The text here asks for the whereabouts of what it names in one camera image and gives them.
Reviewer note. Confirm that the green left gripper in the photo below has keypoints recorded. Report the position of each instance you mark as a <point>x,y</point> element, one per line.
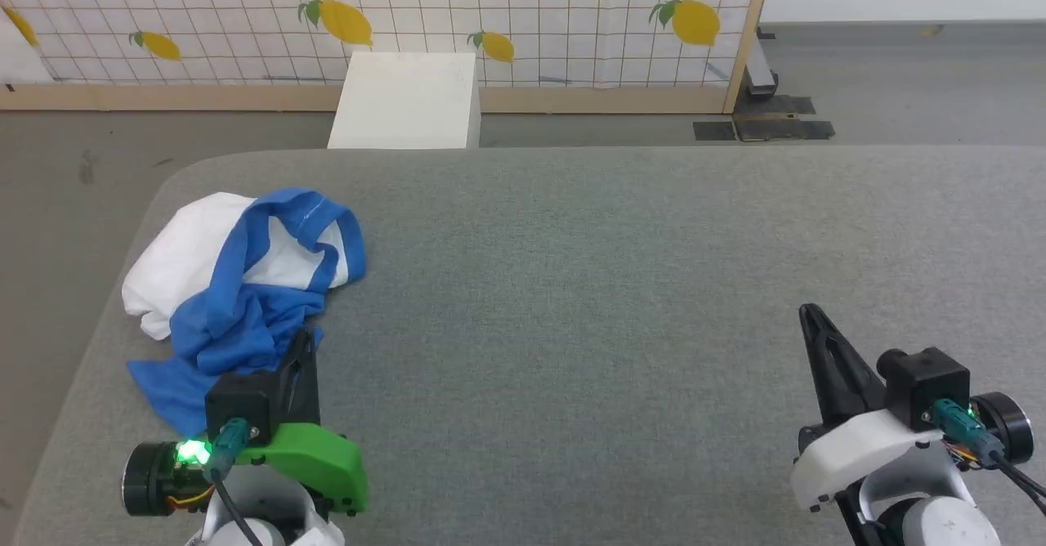
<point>327,464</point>

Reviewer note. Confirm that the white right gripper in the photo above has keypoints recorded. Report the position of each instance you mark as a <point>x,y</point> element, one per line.
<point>858,452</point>

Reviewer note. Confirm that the white and blue T-shirt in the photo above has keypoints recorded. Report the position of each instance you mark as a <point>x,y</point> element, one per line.
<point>237,309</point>

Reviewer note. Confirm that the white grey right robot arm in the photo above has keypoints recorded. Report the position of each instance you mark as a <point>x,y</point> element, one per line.
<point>940,521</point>

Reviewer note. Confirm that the grey fabric work surface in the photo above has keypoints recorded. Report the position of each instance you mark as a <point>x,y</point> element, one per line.
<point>588,301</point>

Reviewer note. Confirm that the white rectangular box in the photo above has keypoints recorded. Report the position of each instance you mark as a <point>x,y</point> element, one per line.
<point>404,100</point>

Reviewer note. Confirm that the grey metal screen foot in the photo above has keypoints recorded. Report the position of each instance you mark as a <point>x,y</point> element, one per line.
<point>760,72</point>

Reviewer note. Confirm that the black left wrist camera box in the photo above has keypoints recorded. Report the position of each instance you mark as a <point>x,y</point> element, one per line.
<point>237,403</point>

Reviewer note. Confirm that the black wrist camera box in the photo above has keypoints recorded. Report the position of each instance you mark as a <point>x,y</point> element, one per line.
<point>237,403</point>
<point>927,382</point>

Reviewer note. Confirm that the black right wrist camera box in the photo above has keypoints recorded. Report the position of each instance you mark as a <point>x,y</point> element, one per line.
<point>927,382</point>

